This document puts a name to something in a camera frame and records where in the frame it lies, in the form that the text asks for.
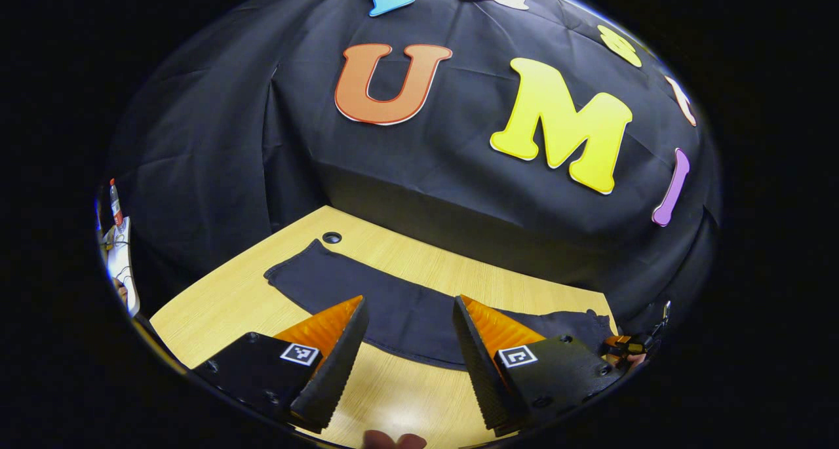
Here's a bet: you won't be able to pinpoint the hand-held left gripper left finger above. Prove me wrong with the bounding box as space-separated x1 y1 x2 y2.
193 296 370 435

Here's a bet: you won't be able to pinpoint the black backdrop cloth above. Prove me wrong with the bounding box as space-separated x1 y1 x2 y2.
105 0 722 335

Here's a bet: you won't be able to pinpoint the clear bottle red label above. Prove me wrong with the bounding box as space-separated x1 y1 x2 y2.
109 178 125 227

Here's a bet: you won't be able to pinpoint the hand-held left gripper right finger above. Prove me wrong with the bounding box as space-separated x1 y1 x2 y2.
453 295 624 437

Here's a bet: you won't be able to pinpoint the white printed object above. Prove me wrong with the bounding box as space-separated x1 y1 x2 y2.
102 216 140 317

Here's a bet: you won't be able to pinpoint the dark jeans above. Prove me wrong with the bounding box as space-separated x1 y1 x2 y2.
263 239 618 372

